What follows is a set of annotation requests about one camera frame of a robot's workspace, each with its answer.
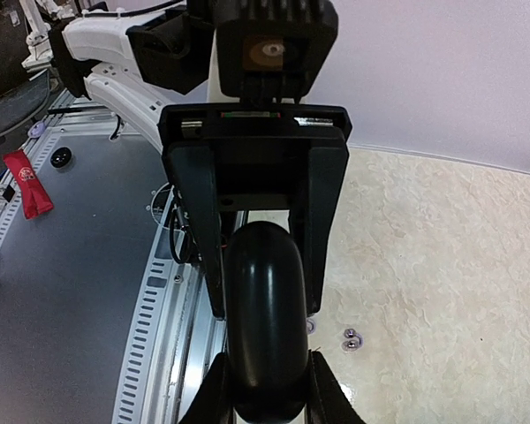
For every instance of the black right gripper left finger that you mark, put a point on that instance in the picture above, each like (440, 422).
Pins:
(212, 403)

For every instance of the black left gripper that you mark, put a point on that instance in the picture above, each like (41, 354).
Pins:
(223, 157)

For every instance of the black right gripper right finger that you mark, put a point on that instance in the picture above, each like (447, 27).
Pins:
(326, 402)

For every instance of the black oval charging case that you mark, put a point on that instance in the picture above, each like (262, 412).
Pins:
(265, 310)

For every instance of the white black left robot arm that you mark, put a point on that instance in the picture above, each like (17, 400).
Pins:
(218, 88)

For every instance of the black round knob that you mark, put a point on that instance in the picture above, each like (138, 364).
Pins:
(61, 158)

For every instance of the red pouch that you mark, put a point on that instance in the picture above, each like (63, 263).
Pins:
(35, 200)

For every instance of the background white robot equipment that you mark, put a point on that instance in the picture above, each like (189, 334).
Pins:
(37, 40)

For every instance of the aluminium front rail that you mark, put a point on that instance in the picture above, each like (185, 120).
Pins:
(172, 339)

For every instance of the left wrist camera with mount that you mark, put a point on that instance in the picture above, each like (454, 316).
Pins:
(271, 51)

